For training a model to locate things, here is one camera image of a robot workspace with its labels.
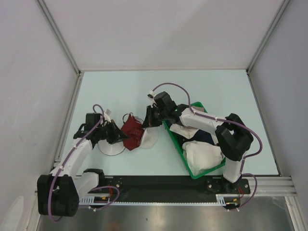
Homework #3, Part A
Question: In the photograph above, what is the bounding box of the right aluminium frame post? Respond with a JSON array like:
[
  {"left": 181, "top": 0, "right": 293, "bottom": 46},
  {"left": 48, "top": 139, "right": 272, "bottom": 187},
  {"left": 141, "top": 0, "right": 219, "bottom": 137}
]
[{"left": 246, "top": 0, "right": 293, "bottom": 73}]

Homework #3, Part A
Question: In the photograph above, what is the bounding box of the green plastic basket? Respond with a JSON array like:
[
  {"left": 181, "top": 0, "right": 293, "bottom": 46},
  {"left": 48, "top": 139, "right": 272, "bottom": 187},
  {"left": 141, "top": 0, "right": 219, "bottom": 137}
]
[{"left": 161, "top": 101, "right": 227, "bottom": 180}]

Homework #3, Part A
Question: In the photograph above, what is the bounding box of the navy blue garment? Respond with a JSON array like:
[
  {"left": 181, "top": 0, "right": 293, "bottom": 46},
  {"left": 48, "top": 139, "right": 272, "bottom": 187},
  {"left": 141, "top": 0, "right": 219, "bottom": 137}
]
[{"left": 192, "top": 130, "right": 215, "bottom": 145}]

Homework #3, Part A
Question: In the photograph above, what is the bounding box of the white mesh laundry bag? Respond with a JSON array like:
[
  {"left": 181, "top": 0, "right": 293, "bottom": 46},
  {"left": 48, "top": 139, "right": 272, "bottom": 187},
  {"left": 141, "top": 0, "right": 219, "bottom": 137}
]
[{"left": 98, "top": 128, "right": 158, "bottom": 156}]

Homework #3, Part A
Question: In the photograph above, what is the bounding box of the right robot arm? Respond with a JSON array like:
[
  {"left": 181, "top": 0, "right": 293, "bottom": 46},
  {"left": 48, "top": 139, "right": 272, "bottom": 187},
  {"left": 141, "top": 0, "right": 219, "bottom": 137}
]
[{"left": 142, "top": 91, "right": 253, "bottom": 193}]

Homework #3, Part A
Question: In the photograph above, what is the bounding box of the white bra in basket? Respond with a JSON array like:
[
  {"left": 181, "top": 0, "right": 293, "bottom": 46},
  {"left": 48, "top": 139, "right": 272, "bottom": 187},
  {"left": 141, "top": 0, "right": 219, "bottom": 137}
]
[{"left": 182, "top": 141, "right": 225, "bottom": 176}]

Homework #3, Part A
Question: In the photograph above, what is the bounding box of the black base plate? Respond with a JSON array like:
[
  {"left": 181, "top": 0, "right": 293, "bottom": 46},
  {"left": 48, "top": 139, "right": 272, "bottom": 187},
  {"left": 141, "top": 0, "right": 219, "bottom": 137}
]
[{"left": 79, "top": 175, "right": 251, "bottom": 203}]

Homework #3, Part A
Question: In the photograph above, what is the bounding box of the beige bra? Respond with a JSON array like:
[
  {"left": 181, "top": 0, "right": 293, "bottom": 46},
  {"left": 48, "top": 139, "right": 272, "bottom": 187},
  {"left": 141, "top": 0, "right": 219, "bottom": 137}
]
[{"left": 192, "top": 106, "right": 206, "bottom": 115}]

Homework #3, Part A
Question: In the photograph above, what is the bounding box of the aluminium frame post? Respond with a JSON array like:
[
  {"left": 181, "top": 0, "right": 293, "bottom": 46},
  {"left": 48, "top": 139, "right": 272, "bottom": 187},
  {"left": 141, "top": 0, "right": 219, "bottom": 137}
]
[
  {"left": 246, "top": 0, "right": 293, "bottom": 73},
  {"left": 36, "top": 0, "right": 81, "bottom": 75}
]

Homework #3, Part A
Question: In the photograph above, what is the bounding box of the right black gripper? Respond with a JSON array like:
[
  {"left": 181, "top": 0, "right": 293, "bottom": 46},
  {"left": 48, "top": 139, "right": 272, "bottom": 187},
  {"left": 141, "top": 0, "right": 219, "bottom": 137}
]
[{"left": 142, "top": 105, "right": 168, "bottom": 129}]

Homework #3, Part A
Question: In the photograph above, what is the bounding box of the left aluminium frame post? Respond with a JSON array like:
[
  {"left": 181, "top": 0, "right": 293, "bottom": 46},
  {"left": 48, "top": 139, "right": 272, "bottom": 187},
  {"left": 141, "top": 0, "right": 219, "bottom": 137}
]
[{"left": 36, "top": 0, "right": 81, "bottom": 75}]

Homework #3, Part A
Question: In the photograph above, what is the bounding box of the dark red bra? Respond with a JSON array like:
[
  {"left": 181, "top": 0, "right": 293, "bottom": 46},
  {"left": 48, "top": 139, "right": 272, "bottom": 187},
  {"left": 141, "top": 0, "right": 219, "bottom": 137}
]
[{"left": 121, "top": 113, "right": 144, "bottom": 151}]

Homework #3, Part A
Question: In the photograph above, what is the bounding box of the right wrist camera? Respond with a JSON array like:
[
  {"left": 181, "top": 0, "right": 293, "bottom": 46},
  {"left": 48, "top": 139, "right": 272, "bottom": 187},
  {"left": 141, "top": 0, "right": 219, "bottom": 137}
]
[{"left": 147, "top": 90, "right": 155, "bottom": 99}]

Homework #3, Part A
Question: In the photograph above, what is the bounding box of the light blue cable duct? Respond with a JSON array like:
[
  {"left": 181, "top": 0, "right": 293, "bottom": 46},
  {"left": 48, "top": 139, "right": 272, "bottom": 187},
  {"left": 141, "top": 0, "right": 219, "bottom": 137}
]
[{"left": 79, "top": 193, "right": 112, "bottom": 206}]

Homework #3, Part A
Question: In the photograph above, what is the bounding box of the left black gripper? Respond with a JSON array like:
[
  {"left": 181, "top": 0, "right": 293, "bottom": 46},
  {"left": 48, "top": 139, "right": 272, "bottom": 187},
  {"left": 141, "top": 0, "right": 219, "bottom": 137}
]
[{"left": 96, "top": 120, "right": 129, "bottom": 145}]

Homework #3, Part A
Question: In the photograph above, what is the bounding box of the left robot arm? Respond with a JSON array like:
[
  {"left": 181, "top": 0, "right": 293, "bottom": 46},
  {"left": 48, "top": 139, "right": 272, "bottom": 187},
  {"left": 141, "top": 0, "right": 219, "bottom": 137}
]
[{"left": 37, "top": 113, "right": 128, "bottom": 218}]

